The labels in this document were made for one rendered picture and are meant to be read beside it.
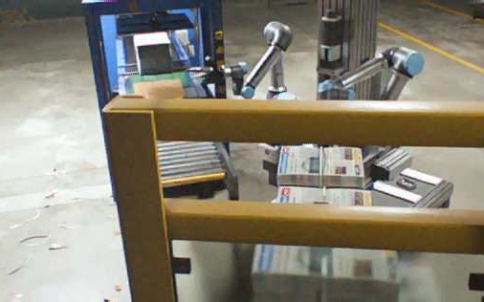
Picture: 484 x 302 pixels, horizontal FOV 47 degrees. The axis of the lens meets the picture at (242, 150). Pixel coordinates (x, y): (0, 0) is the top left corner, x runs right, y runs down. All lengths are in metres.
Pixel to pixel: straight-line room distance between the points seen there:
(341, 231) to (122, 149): 0.40
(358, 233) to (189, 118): 0.35
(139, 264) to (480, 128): 0.64
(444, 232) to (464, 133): 0.18
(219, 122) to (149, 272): 0.34
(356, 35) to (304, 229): 2.28
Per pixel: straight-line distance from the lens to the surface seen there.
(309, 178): 2.41
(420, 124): 0.90
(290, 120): 0.89
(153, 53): 4.82
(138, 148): 0.95
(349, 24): 3.19
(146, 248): 1.05
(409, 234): 1.00
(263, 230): 0.99
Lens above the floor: 2.17
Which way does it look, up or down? 25 degrees down
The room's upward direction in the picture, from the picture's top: 2 degrees counter-clockwise
